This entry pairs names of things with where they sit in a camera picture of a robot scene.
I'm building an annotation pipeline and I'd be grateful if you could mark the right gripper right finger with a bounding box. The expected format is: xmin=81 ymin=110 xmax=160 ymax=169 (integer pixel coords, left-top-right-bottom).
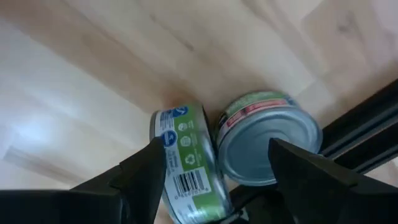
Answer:
xmin=269 ymin=138 xmax=398 ymax=224

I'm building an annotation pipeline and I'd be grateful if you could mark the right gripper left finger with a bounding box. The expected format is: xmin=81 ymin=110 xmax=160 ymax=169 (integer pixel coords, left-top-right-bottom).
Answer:
xmin=72 ymin=138 xmax=167 ymax=224

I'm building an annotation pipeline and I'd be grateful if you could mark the silver can green white label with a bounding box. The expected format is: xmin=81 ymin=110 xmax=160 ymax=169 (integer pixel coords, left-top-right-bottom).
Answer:
xmin=149 ymin=104 xmax=234 ymax=224

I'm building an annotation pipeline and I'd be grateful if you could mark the silver can green red label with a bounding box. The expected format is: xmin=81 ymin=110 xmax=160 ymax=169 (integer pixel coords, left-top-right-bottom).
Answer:
xmin=216 ymin=90 xmax=324 ymax=187

